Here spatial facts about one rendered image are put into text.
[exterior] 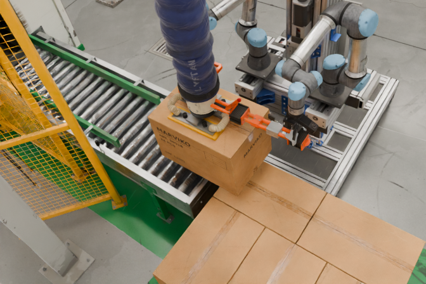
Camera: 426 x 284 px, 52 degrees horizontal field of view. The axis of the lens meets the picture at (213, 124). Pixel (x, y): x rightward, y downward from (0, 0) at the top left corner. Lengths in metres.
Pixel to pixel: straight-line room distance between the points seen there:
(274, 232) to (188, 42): 1.27
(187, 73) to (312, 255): 1.24
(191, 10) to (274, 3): 3.21
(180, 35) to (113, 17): 3.40
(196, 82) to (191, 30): 0.33
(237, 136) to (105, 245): 1.53
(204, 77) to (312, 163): 1.41
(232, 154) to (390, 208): 1.51
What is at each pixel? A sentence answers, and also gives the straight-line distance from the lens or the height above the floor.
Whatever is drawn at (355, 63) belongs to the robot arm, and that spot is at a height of 1.37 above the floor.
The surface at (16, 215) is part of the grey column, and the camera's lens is 2.83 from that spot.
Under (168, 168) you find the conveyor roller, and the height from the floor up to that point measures 0.55.
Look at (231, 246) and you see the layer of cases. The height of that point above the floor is 0.54.
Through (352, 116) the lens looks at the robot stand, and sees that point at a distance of 3.65.
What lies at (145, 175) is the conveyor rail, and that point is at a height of 0.59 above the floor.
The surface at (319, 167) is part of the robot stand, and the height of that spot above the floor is 0.21.
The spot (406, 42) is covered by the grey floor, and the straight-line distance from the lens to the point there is 4.69.
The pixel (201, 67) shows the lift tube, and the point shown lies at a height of 1.51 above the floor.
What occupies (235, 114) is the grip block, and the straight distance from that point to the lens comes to 2.32.
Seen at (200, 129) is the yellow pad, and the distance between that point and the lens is 2.45.
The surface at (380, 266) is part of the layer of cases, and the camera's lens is 2.67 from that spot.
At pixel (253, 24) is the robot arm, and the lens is 2.76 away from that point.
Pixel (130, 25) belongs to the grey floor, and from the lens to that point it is 5.17.
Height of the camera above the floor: 2.98
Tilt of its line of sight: 50 degrees down
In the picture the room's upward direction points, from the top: 11 degrees counter-clockwise
